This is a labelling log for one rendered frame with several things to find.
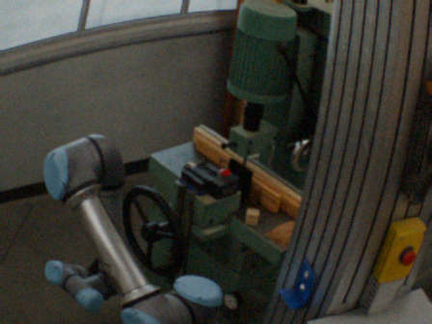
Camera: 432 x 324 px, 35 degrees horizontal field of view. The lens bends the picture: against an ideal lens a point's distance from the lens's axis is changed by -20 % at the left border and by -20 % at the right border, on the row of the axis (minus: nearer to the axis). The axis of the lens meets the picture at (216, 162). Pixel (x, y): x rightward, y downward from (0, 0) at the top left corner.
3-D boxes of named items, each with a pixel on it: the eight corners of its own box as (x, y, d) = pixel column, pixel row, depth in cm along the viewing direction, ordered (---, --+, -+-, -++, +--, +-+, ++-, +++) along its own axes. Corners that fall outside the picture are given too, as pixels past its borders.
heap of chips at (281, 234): (263, 234, 230) (265, 227, 229) (293, 221, 238) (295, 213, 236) (283, 248, 225) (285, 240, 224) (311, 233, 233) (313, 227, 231)
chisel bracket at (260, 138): (226, 152, 250) (229, 127, 246) (258, 142, 259) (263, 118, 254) (242, 164, 245) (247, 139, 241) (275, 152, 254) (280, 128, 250)
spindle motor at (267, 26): (214, 85, 240) (229, 0, 225) (256, 76, 251) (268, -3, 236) (256, 110, 230) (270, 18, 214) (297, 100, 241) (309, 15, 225)
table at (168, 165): (124, 177, 257) (125, 161, 254) (197, 154, 276) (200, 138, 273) (255, 278, 220) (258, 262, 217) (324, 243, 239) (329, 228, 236)
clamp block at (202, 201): (170, 205, 242) (173, 179, 237) (204, 194, 250) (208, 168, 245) (202, 231, 233) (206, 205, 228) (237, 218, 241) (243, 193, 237)
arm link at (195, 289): (227, 323, 188) (236, 287, 182) (189, 340, 179) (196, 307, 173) (193, 301, 195) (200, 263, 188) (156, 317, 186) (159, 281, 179)
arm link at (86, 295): (113, 288, 199) (88, 266, 205) (85, 299, 191) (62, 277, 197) (113, 307, 203) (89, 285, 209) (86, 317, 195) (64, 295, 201)
